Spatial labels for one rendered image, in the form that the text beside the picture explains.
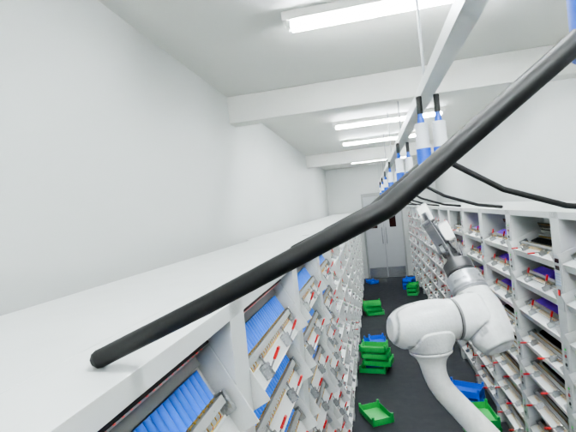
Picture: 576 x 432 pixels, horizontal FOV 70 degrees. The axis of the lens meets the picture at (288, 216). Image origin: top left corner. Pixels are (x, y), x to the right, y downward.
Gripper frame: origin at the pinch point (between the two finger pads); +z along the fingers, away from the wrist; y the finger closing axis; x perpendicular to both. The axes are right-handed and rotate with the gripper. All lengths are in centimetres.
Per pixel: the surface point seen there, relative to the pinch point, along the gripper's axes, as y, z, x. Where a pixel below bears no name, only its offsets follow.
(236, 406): 45, -45, 43
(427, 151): -34, 53, -2
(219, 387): 48, -41, 44
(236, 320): 49, -29, 36
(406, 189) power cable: 70, -42, -16
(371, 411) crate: -248, 21, 190
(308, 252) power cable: 73, -44, -3
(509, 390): -261, 3, 71
